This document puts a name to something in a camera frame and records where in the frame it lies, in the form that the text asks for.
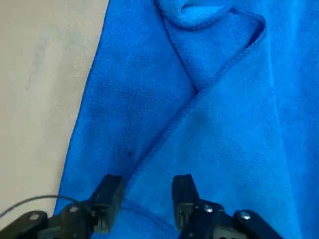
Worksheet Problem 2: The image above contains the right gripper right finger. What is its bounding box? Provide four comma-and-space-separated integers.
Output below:
171, 173, 284, 239

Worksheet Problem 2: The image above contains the thin grey wire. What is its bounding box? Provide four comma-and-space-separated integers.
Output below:
0, 195, 78, 218

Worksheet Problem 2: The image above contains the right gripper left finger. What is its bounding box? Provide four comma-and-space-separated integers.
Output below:
0, 174, 125, 239

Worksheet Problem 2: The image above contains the blue towel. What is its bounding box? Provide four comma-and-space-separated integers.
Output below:
53, 0, 319, 239

